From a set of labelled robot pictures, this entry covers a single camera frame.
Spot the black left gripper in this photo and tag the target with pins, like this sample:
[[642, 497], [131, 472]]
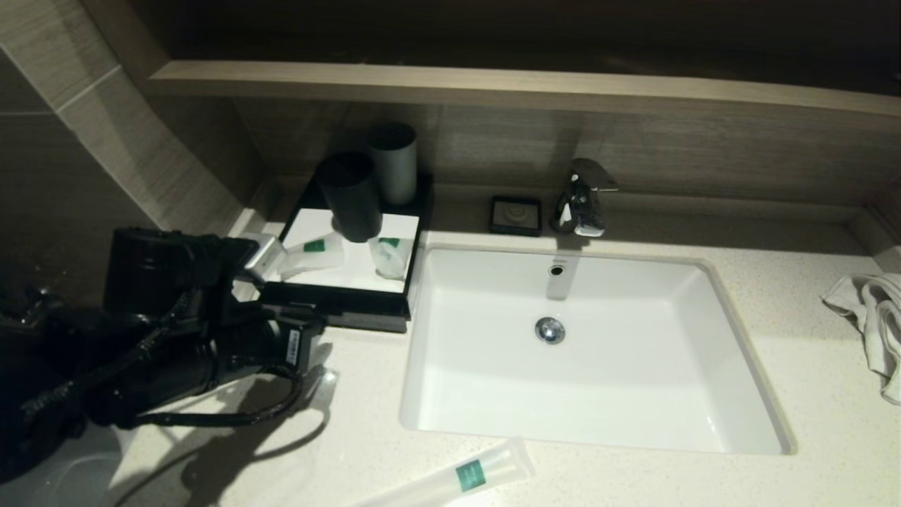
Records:
[[267, 352]]

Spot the white vanity kit packet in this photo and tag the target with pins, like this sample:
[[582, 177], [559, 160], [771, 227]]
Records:
[[313, 257]]

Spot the white shower cap packet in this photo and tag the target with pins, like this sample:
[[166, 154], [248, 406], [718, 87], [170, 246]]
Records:
[[389, 260]]

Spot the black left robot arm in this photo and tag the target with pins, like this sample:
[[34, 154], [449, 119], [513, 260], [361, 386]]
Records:
[[70, 380]]

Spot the black amenity box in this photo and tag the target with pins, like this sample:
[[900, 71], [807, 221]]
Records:
[[421, 211]]

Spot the white ribbed tray mat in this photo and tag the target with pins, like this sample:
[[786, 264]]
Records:
[[352, 267]]

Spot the black tumbler cup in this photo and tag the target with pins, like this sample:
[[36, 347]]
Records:
[[348, 197]]

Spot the grey tumbler cup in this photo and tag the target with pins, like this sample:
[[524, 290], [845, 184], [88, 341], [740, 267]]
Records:
[[394, 169]]

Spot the white bathtub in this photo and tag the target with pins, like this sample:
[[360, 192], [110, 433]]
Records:
[[70, 479]]

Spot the wide toothbrush packet green label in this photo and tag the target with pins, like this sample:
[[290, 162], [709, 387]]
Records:
[[471, 475]]

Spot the chrome sink drain plug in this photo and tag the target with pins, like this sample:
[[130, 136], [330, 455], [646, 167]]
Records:
[[550, 330]]

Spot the black square soap dish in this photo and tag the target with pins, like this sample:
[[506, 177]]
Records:
[[516, 215]]

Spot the white ceramic sink basin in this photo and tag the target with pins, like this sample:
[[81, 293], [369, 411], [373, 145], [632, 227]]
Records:
[[598, 394]]

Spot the chrome sink faucet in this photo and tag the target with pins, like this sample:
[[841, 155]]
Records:
[[584, 201]]

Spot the white crumpled towel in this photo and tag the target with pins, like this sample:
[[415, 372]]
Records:
[[880, 317]]

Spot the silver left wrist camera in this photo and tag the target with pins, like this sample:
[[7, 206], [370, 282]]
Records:
[[264, 255]]

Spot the light wooden wall shelf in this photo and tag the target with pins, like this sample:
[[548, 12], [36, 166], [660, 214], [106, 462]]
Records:
[[493, 84]]

